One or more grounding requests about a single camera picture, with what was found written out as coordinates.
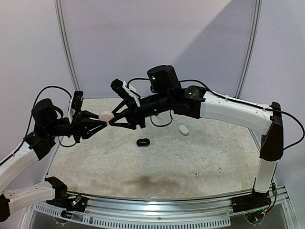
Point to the aluminium front rail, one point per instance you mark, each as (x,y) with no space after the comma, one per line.
(198,213)

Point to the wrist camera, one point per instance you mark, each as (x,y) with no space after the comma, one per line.
(75,105)
(125,90)

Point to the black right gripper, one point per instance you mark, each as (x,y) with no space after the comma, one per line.
(132,114)

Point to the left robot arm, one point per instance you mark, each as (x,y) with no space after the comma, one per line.
(49,123)

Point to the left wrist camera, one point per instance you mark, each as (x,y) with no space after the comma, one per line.
(75,105)

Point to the black oval charging case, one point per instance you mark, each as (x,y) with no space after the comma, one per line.
(143,142)

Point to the aluminium wall post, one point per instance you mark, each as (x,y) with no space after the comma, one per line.
(66,45)
(250,47)

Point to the right aluminium wall post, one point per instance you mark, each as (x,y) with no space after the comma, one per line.
(250,47)

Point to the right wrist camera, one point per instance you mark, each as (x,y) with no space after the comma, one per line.
(125,90)

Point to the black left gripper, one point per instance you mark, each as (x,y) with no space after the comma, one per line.
(81,127)

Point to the white oval charging case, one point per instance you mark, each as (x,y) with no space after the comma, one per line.
(183,130)

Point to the left aluminium wall post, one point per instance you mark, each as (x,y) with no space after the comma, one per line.
(66,45)

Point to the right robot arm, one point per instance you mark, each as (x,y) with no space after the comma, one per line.
(199,101)

